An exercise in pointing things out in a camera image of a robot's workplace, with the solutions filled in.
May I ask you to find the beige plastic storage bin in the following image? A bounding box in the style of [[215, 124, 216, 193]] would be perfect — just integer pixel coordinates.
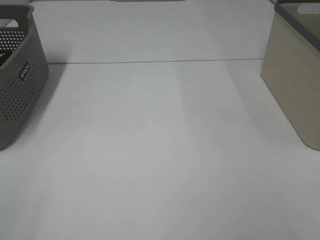
[[260, 0, 320, 150]]

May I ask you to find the grey perforated plastic basket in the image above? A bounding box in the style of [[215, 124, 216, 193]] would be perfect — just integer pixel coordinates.
[[0, 4, 49, 149]]

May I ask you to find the black and yellow item in basket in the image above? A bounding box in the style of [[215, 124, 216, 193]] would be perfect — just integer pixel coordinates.
[[0, 51, 13, 66]]

